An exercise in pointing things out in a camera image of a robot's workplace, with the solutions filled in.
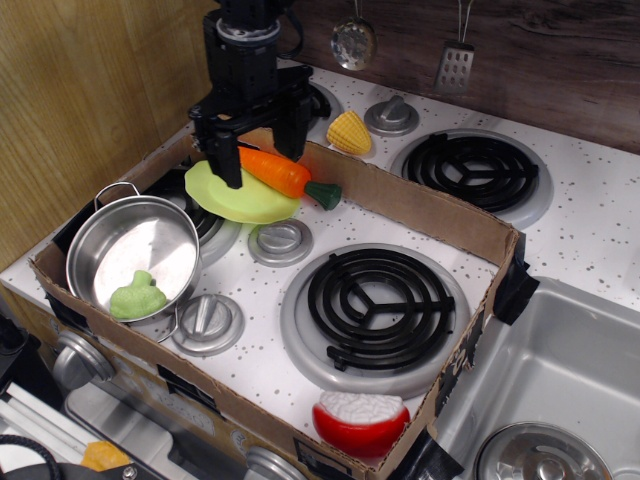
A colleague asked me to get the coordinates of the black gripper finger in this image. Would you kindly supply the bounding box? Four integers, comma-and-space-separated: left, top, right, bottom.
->
194, 127, 243, 189
272, 95, 312, 162

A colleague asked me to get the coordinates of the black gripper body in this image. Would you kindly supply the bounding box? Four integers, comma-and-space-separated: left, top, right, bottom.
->
189, 13, 313, 133

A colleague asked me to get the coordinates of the orange toy carrot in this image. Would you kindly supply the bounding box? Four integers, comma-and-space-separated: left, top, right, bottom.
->
238, 146, 342, 210

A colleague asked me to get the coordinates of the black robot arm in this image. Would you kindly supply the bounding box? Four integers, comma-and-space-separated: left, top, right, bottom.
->
189, 0, 313, 189

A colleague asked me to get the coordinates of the light green plastic plate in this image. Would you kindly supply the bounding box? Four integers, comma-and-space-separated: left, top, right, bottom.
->
184, 161, 300, 224

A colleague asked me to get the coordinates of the yellow toy corn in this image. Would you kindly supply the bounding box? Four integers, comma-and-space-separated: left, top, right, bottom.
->
326, 111, 372, 155

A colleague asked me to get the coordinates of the front left black burner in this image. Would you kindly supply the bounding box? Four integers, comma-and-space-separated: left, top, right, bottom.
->
144, 169, 242, 268

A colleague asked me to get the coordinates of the hanging slotted spoon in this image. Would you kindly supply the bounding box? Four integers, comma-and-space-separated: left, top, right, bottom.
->
330, 0, 378, 71

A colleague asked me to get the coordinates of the silver knob back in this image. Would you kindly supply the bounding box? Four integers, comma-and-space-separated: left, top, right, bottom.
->
364, 95, 419, 137

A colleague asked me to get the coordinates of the silver knob centre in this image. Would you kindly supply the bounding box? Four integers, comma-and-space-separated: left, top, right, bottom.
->
248, 219, 314, 268

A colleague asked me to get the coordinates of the silver metal pot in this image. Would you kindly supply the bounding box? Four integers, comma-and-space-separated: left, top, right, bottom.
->
66, 181, 202, 343

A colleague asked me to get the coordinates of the hanging metal spatula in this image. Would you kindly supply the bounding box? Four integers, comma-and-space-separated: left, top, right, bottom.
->
433, 0, 475, 95

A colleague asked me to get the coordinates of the green toy vegetable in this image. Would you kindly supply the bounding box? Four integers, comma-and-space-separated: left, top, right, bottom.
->
109, 270, 167, 320

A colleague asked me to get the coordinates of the silver knob front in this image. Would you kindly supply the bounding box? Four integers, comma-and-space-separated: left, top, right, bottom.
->
171, 294, 245, 357

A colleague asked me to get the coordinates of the front right black burner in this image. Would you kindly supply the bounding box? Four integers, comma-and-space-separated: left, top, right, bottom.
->
280, 243, 471, 399

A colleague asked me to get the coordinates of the back right black burner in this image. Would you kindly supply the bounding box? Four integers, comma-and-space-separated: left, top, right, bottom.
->
390, 129, 554, 230

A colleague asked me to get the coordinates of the silver oven knob left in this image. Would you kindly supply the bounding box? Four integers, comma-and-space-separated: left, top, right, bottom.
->
53, 330, 115, 391

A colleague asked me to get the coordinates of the silver oven knob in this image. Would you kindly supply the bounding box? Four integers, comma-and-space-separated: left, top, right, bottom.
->
243, 446, 306, 480
53, 330, 115, 391

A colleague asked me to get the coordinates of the red bowl of rice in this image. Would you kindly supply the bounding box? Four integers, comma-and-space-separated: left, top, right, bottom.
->
312, 391, 411, 458

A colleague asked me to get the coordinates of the silver oven knob bottom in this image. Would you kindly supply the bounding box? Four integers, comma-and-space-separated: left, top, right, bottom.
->
243, 446, 306, 480

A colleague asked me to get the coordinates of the orange yellow toy piece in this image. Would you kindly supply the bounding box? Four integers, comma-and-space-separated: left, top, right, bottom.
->
80, 440, 131, 472

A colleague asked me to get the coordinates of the silver sink basin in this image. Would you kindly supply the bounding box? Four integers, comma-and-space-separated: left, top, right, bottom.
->
436, 278, 639, 479

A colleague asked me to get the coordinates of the silver pot lid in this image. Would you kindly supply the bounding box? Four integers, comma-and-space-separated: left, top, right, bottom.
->
473, 422, 612, 480

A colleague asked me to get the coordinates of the black cable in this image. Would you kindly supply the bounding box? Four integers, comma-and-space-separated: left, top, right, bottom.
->
0, 433, 61, 480

